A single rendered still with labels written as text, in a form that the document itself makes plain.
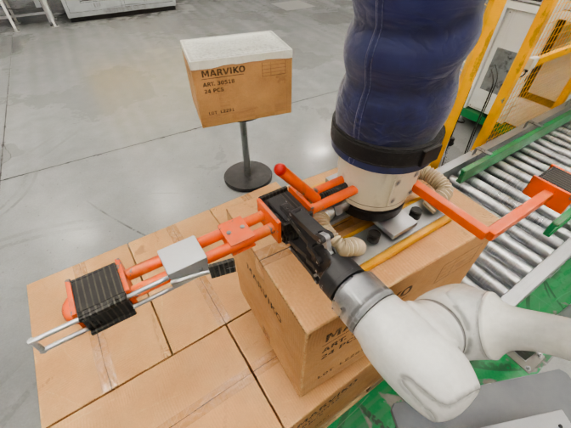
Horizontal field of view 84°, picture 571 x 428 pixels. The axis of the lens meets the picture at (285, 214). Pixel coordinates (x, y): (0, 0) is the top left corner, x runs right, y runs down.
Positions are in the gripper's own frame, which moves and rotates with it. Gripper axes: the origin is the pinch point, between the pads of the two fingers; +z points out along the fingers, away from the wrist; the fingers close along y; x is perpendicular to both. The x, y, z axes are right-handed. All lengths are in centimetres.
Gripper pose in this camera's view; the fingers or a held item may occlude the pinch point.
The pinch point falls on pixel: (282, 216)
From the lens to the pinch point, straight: 64.7
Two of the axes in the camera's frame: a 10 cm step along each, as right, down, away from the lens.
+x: 8.3, -3.9, 3.9
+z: -5.5, -5.8, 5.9
